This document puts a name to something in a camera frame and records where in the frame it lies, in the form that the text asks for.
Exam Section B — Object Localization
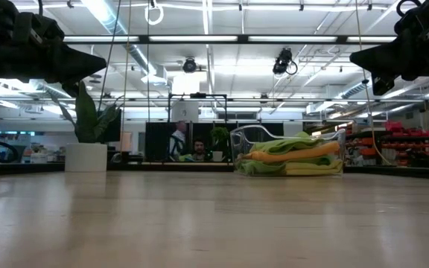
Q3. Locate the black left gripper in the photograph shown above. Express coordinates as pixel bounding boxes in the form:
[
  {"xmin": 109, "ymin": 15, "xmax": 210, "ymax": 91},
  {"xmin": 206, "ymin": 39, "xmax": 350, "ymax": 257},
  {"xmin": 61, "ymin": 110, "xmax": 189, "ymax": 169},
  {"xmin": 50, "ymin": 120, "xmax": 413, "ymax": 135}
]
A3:
[{"xmin": 0, "ymin": 36, "xmax": 107, "ymax": 98}]

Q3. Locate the lime microfiber towel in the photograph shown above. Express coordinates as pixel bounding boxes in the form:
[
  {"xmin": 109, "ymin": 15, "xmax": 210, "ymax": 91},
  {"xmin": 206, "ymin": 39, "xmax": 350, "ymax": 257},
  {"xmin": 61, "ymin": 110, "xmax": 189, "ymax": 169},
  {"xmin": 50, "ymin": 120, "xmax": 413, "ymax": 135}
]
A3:
[{"xmin": 250, "ymin": 132, "xmax": 325, "ymax": 156}]

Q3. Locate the yellow microfiber towel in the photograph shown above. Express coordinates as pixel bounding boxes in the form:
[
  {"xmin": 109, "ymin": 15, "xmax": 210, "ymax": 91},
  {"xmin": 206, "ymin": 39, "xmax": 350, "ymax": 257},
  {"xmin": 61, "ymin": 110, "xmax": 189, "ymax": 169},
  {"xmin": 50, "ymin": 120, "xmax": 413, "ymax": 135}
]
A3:
[{"xmin": 285, "ymin": 159, "xmax": 344, "ymax": 176}]

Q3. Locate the orange microfiber towel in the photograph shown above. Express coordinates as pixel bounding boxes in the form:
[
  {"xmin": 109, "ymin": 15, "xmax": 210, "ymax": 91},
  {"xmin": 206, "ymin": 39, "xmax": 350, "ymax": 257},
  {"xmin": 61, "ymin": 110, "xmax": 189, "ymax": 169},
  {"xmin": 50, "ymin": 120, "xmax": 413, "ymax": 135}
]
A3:
[{"xmin": 241, "ymin": 141, "xmax": 341, "ymax": 164}]

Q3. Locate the green microfiber towel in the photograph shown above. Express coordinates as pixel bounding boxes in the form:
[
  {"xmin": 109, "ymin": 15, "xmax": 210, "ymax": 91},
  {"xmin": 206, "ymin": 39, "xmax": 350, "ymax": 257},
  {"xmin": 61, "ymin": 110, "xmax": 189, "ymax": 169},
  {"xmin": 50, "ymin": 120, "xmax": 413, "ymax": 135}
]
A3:
[{"xmin": 236, "ymin": 154, "xmax": 334, "ymax": 176}]

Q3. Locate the clear plastic bin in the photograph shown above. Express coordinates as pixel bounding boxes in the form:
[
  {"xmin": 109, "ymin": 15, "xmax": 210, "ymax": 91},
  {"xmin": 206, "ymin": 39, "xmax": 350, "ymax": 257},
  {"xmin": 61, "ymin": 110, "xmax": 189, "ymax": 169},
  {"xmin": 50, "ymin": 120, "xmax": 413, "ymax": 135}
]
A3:
[{"xmin": 229, "ymin": 124, "xmax": 346, "ymax": 177}]

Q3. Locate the green snake plant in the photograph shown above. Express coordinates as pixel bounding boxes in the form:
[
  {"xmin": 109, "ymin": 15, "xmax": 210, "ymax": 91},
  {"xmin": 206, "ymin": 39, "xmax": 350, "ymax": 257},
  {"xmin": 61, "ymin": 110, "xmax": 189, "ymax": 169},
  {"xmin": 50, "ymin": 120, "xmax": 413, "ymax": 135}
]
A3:
[{"xmin": 48, "ymin": 80, "xmax": 124, "ymax": 144}]

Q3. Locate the storage shelf with red bins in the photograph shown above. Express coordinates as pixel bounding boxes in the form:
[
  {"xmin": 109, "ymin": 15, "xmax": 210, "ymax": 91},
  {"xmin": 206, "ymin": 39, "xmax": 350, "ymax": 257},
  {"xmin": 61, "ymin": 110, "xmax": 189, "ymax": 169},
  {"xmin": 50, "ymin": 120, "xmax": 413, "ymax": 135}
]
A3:
[{"xmin": 344, "ymin": 121, "xmax": 429, "ymax": 168}]

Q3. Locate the white plant pot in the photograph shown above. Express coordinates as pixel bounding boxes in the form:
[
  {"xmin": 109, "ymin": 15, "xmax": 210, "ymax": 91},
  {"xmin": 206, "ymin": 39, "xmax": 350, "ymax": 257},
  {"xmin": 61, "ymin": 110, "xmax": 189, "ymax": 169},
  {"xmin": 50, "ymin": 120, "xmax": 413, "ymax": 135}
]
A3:
[{"xmin": 64, "ymin": 142, "xmax": 108, "ymax": 173}]

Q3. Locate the white box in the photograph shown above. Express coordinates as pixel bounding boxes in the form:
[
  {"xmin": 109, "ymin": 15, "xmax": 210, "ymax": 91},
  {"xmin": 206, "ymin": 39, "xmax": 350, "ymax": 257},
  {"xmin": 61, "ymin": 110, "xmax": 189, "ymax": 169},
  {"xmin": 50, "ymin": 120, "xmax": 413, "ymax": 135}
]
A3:
[{"xmin": 171, "ymin": 100, "xmax": 200, "ymax": 123}]

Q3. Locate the person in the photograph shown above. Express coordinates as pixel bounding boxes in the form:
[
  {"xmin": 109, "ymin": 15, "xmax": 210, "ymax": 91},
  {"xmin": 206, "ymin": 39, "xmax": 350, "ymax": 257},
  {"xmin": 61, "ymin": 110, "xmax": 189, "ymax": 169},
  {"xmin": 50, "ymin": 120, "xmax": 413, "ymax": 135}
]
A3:
[
  {"xmin": 168, "ymin": 121, "xmax": 188, "ymax": 162},
  {"xmin": 191, "ymin": 138, "xmax": 209, "ymax": 162}
]

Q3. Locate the overhead light bar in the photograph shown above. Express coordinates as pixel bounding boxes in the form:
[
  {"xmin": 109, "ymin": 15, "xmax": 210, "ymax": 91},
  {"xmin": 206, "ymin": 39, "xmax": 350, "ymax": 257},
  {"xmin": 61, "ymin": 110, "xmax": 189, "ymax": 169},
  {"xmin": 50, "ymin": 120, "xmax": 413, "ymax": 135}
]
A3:
[{"xmin": 61, "ymin": 34, "xmax": 398, "ymax": 45}]

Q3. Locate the small green bush plant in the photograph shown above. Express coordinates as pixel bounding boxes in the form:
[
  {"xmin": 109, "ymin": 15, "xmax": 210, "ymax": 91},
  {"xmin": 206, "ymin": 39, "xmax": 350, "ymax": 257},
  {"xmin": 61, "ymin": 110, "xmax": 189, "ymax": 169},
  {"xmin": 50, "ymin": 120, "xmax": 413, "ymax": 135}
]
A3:
[{"xmin": 210, "ymin": 126, "xmax": 231, "ymax": 162}]

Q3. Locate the thin grey hanging cable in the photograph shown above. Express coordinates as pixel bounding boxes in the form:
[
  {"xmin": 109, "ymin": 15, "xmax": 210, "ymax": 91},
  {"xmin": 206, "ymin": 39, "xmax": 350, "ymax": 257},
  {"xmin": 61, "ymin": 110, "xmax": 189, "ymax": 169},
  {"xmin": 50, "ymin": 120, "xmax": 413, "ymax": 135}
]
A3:
[{"xmin": 355, "ymin": 0, "xmax": 372, "ymax": 112}]

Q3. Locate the black hanging cable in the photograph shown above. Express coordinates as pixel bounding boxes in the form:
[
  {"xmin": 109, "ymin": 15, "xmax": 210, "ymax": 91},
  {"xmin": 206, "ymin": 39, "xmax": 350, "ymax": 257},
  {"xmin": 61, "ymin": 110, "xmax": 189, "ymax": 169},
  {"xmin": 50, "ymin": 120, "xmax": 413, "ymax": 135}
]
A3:
[{"xmin": 100, "ymin": 0, "xmax": 123, "ymax": 109}]

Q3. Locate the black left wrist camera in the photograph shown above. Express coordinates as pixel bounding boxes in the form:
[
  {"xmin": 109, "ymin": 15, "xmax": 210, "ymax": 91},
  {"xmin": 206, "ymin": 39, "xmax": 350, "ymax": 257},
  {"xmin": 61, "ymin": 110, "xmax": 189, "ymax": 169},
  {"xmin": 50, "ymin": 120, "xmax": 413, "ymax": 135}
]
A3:
[{"xmin": 11, "ymin": 10, "xmax": 66, "ymax": 42}]

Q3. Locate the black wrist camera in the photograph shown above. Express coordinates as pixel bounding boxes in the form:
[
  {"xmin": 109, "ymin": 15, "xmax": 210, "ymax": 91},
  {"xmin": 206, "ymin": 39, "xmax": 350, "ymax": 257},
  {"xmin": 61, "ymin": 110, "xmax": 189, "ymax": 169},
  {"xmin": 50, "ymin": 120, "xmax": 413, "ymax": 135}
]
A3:
[
  {"xmin": 11, "ymin": 10, "xmax": 66, "ymax": 42},
  {"xmin": 395, "ymin": 0, "xmax": 429, "ymax": 38}
]

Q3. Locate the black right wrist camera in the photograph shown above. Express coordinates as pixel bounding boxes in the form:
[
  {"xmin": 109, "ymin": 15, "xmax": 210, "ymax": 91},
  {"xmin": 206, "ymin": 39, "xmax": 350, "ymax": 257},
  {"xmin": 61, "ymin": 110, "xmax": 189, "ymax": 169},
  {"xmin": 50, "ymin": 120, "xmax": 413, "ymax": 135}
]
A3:
[{"xmin": 395, "ymin": 0, "xmax": 429, "ymax": 38}]

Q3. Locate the orange cable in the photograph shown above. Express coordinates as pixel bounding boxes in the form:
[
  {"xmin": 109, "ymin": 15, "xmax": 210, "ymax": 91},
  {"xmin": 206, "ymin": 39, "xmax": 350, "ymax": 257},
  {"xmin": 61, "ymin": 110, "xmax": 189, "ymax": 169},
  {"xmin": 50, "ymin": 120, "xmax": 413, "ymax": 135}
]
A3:
[{"xmin": 369, "ymin": 111, "xmax": 393, "ymax": 165}]

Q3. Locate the white cable ring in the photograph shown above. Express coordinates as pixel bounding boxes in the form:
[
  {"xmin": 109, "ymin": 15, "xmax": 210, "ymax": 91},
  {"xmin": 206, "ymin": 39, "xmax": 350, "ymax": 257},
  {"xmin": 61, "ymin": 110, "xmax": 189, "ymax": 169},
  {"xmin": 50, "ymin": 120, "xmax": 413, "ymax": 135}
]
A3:
[{"xmin": 144, "ymin": 1, "xmax": 165, "ymax": 26}]

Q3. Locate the black ceiling-mounted camera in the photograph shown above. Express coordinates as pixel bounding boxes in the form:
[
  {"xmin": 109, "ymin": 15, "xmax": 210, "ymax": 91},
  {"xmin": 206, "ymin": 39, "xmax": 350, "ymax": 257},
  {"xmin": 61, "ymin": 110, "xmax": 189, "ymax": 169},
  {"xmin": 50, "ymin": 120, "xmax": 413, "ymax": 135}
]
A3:
[
  {"xmin": 273, "ymin": 47, "xmax": 298, "ymax": 75},
  {"xmin": 182, "ymin": 57, "xmax": 197, "ymax": 74}
]

